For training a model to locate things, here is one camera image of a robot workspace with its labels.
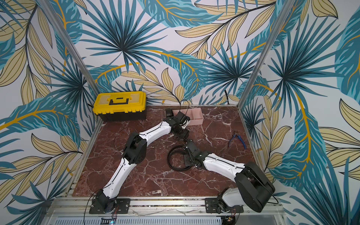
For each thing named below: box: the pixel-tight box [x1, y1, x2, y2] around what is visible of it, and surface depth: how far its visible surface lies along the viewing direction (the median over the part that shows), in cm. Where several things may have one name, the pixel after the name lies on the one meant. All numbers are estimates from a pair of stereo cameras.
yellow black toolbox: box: [92, 91, 147, 121], surface depth 100 cm
